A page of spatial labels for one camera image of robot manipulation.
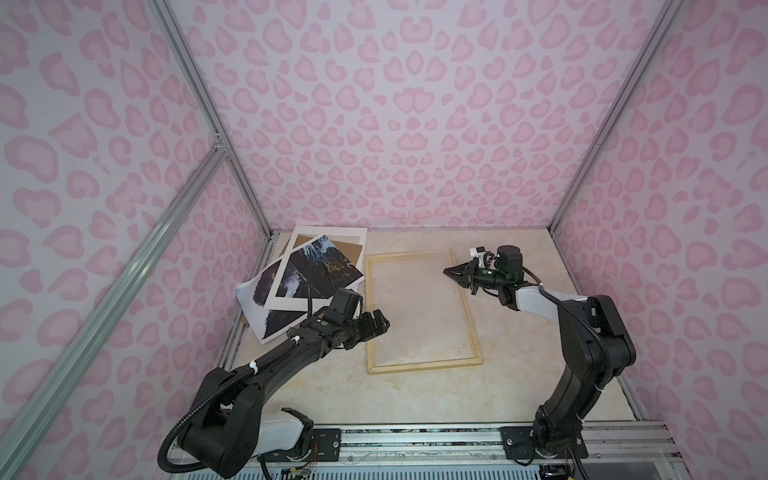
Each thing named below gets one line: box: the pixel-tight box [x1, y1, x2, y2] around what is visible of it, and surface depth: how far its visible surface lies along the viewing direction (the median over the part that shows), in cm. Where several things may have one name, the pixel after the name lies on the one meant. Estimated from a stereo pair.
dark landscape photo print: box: [236, 233, 365, 345], surface depth 108 cm
